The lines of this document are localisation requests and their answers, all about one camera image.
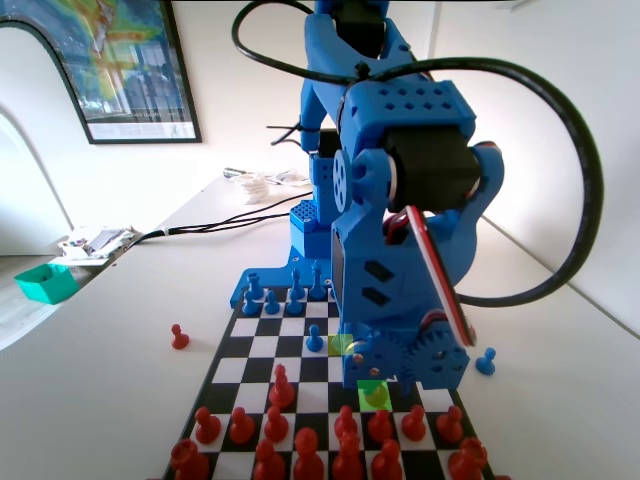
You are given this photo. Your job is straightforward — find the black framed map poster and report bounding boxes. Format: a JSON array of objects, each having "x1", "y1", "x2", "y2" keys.
[{"x1": 47, "y1": 0, "x2": 204, "y2": 146}]

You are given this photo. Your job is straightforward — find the black white chessboard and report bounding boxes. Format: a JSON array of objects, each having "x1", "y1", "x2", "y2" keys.
[{"x1": 159, "y1": 287, "x2": 497, "y2": 480}]

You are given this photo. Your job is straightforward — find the red chess queen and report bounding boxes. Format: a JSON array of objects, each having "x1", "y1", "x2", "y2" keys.
[{"x1": 331, "y1": 432, "x2": 365, "y2": 480}]

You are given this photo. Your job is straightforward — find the white paper packet pile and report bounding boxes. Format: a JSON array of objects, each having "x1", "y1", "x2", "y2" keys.
[{"x1": 53, "y1": 224, "x2": 144, "y2": 267}]

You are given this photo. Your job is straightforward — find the green plastic bin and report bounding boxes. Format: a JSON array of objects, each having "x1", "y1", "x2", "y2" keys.
[{"x1": 13, "y1": 263, "x2": 80, "y2": 306}]

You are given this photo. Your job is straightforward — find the blue arm base plate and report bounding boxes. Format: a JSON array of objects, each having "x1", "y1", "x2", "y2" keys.
[{"x1": 228, "y1": 257, "x2": 346, "y2": 309}]

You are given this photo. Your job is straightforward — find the thick black camera cable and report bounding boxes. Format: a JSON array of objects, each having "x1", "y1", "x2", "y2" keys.
[{"x1": 232, "y1": 0, "x2": 605, "y2": 307}]

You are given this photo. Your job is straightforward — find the red chess bishop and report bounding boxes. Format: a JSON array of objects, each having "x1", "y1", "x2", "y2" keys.
[
  {"x1": 253, "y1": 438, "x2": 287, "y2": 480},
  {"x1": 370, "y1": 438, "x2": 404, "y2": 480}
]

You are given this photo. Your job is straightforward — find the white ribbed printed part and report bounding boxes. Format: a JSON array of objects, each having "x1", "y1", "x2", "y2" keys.
[{"x1": 241, "y1": 172, "x2": 274, "y2": 206}]

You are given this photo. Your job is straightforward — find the black table cable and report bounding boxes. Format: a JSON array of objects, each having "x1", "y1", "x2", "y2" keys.
[
  {"x1": 167, "y1": 210, "x2": 295, "y2": 236},
  {"x1": 113, "y1": 194, "x2": 314, "y2": 259}
]

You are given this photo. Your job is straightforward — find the red white servo ribbon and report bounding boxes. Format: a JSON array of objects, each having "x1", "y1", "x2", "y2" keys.
[{"x1": 384, "y1": 203, "x2": 479, "y2": 349}]

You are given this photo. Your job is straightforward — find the red chess rook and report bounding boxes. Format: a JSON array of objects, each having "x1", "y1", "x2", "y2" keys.
[
  {"x1": 447, "y1": 436, "x2": 489, "y2": 480},
  {"x1": 169, "y1": 438, "x2": 211, "y2": 480}
]

